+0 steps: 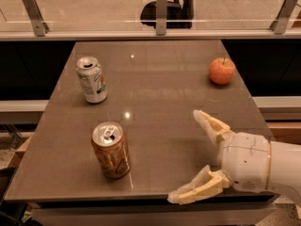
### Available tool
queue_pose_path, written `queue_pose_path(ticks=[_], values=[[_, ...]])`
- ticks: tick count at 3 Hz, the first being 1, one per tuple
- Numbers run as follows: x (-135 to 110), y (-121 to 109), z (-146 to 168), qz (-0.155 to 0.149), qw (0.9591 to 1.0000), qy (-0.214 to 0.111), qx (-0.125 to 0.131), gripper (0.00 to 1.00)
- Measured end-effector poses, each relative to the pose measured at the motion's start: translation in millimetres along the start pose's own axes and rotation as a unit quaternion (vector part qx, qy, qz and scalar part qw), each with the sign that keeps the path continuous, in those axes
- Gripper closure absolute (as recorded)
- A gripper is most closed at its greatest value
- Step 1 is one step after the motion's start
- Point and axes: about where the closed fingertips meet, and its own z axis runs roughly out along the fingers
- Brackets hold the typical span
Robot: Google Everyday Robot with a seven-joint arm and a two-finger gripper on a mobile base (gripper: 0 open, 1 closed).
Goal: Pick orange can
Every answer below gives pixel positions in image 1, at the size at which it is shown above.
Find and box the left metal glass bracket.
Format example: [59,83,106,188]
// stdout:
[22,0,49,37]

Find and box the middle metal glass bracket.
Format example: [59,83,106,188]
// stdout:
[156,0,167,36]

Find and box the right metal glass bracket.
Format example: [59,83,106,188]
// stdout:
[270,0,298,35]

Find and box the orange soda can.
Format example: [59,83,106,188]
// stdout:
[91,121,130,179]

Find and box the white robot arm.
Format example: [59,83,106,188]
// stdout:
[167,110,301,206]

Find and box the glass railing panel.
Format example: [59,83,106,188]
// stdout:
[0,0,284,32]

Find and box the white green soda can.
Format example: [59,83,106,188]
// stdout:
[76,56,107,104]

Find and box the metal glass bracket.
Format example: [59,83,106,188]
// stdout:
[270,0,298,35]
[156,0,167,36]
[22,0,49,37]

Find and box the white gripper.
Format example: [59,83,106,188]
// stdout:
[167,110,271,205]

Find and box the red orange apple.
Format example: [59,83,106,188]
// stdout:
[209,57,236,85]

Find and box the black office chair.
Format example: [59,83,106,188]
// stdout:
[140,0,194,29]

